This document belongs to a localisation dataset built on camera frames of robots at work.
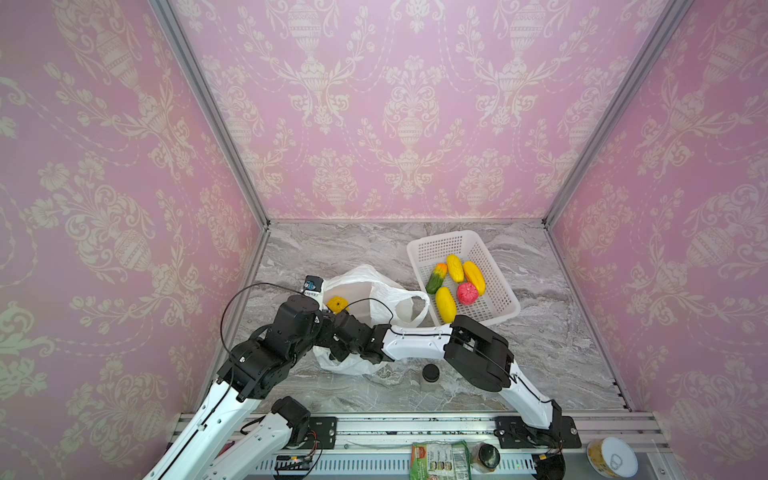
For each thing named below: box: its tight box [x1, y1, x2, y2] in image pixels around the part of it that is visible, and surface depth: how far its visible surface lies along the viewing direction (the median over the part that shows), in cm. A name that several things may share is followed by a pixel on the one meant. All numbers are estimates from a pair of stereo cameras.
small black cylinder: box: [422, 363, 440, 383], surface depth 76 cm
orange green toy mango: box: [426, 263, 448, 294], surface depth 101 cm
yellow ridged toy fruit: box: [463, 261, 486, 296], surface depth 101 cm
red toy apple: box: [457, 282, 479, 306], surface depth 96 cm
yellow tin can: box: [586, 437, 639, 478], surface depth 68 cm
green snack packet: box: [410, 440, 472, 480], surface depth 71 cm
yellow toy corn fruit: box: [446, 254, 465, 283], surface depth 102 cm
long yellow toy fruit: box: [436, 286, 457, 323], surface depth 95 cm
